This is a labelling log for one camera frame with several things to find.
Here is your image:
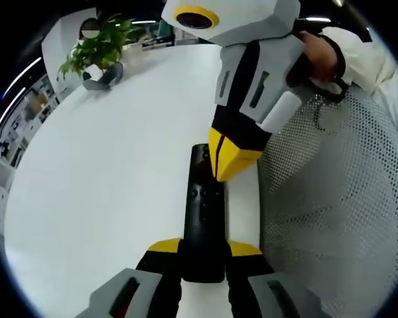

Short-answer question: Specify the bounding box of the black remote control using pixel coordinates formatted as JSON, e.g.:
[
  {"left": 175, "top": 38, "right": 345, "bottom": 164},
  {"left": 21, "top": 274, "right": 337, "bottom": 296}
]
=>
[{"left": 182, "top": 142, "right": 227, "bottom": 283}]

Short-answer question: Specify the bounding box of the grey mesh chair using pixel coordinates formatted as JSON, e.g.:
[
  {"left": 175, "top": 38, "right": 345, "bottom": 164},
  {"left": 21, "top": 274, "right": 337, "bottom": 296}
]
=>
[{"left": 258, "top": 89, "right": 398, "bottom": 318}]

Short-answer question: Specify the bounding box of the person's right hand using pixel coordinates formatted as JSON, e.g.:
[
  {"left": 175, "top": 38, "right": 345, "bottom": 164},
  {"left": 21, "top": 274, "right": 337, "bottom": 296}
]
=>
[{"left": 287, "top": 31, "right": 340, "bottom": 87}]

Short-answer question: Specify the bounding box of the white plant pot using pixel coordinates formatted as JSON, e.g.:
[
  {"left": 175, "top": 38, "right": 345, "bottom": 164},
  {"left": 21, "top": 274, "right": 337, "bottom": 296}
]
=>
[{"left": 84, "top": 64, "right": 103, "bottom": 80}]

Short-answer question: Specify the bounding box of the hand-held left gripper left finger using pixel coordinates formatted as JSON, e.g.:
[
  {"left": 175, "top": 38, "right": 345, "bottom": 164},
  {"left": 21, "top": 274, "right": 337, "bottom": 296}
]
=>
[{"left": 86, "top": 237, "right": 183, "bottom": 318}]

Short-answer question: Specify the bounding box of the green potted plant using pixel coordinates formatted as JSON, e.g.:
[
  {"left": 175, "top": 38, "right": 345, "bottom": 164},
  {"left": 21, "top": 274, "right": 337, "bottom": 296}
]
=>
[{"left": 58, "top": 15, "right": 143, "bottom": 80}]

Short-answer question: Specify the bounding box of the black wrist strap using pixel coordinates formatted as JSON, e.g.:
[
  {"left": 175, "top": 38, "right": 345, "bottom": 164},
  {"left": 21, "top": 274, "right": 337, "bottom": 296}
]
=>
[{"left": 298, "top": 18, "right": 351, "bottom": 102}]

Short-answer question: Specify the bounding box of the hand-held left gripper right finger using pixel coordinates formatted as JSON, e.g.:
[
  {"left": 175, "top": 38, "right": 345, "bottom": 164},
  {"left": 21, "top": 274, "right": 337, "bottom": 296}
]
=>
[{"left": 224, "top": 240, "right": 319, "bottom": 318}]

